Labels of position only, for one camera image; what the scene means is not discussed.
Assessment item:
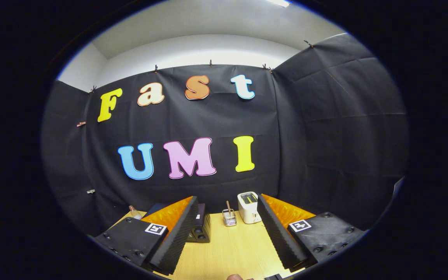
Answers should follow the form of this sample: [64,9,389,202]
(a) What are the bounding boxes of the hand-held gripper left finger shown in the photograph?
[94,196,200,276]

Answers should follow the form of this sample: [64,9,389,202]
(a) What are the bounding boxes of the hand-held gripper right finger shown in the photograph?
[257,194,366,273]

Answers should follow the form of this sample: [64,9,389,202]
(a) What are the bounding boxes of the black toaster oven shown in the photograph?
[145,202,211,243]

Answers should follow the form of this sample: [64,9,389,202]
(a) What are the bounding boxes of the white bread toaster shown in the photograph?
[237,191,263,224]

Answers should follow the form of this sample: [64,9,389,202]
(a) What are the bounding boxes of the metal wire basket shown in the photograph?
[222,209,237,227]

